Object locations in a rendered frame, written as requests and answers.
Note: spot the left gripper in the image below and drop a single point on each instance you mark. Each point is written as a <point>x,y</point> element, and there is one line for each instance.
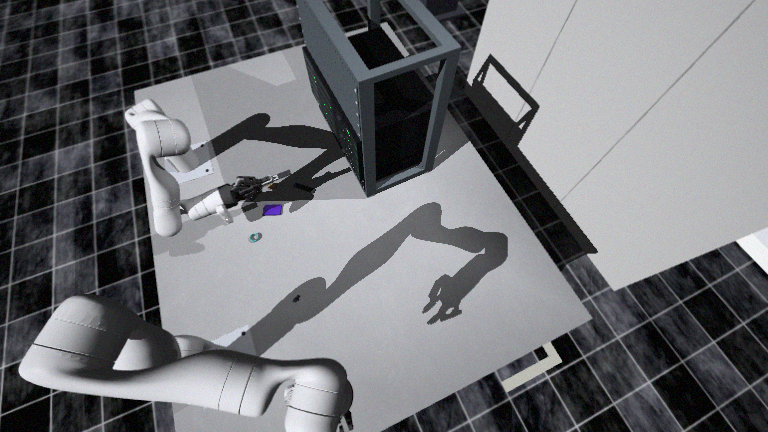
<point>243,186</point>

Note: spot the purple flat block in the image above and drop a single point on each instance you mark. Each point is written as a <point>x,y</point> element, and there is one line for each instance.
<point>272,210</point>

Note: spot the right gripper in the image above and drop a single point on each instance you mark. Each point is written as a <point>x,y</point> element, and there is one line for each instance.
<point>346,423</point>

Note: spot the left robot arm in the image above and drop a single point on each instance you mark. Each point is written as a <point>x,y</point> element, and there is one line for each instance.
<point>171,139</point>

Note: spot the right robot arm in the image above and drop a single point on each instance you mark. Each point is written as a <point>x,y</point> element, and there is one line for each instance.
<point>76,350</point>

